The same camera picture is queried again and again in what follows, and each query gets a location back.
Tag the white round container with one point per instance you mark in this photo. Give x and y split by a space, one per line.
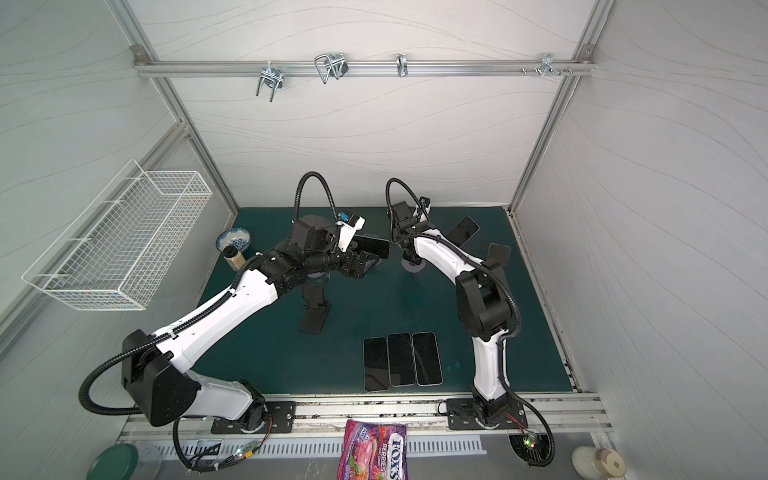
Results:
594 463

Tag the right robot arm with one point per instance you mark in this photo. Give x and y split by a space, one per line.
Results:
487 311

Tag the round stand of upright phone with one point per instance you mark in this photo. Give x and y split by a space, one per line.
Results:
413 266

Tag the Fox's candy bag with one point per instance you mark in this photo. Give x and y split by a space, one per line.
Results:
373 451

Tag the aluminium crossbar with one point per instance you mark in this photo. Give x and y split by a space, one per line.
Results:
357 68

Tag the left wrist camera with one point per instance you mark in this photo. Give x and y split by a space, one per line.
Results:
349 224

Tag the landscape phone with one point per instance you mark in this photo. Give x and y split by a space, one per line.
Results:
371 245
376 364

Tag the tilted far right phone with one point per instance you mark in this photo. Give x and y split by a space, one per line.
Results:
463 232

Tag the white-edged phone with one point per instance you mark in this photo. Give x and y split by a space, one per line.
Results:
427 359

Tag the metal clamp middle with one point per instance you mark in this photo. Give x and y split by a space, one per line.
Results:
331 65

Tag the metal clamp right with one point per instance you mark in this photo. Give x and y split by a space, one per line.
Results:
547 68

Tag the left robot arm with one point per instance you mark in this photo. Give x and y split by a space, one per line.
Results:
157 368

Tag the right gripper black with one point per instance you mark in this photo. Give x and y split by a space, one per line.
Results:
405 228

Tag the black stand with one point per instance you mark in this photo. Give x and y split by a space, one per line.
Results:
498 254
316 309

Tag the metal clamp left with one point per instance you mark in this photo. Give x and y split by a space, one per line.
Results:
271 79

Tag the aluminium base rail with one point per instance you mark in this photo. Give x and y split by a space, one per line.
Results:
315 416

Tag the green lid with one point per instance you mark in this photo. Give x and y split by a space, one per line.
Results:
118 462

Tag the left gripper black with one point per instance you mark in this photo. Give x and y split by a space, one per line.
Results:
360 270

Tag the white wire basket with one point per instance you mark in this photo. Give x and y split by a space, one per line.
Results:
114 255

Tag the metal clamp small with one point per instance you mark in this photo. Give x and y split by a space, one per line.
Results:
401 65

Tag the purple phone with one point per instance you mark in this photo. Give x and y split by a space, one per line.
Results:
401 360

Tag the blue white bowl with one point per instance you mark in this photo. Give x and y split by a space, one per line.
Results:
237 237

